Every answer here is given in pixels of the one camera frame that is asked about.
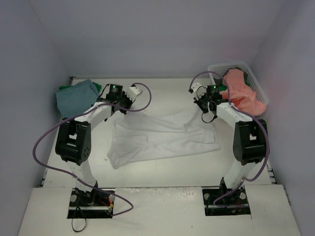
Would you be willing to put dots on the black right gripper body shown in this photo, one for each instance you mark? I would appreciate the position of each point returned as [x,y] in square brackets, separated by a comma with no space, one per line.
[203,105]

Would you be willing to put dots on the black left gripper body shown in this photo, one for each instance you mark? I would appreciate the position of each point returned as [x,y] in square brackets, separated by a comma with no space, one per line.
[124,104]

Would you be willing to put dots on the white t shirt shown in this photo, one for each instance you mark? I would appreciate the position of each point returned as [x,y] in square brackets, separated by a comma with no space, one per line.
[140,137]

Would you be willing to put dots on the grey-blue t shirt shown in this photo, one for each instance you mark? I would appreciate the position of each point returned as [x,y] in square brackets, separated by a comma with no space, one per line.
[76,99]

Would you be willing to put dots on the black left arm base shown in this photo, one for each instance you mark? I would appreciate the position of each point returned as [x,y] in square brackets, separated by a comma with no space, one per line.
[98,206]

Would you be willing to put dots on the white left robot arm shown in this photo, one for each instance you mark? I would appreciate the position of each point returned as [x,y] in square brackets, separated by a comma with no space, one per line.
[74,141]

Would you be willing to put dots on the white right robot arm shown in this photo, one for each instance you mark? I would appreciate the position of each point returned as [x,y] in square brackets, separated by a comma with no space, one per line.
[249,142]

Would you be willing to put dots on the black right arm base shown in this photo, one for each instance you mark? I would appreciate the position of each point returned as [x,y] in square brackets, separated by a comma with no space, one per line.
[231,205]

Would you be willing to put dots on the pink t shirt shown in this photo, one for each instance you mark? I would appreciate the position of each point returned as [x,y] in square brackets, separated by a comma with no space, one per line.
[242,96]

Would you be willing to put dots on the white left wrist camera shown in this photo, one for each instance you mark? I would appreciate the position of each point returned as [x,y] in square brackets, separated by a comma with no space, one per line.
[133,92]

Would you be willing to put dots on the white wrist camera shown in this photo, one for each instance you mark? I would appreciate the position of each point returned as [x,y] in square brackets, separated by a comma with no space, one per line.
[133,92]
[197,90]

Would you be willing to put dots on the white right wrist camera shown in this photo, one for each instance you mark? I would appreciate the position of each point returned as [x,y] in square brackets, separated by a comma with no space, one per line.
[197,90]

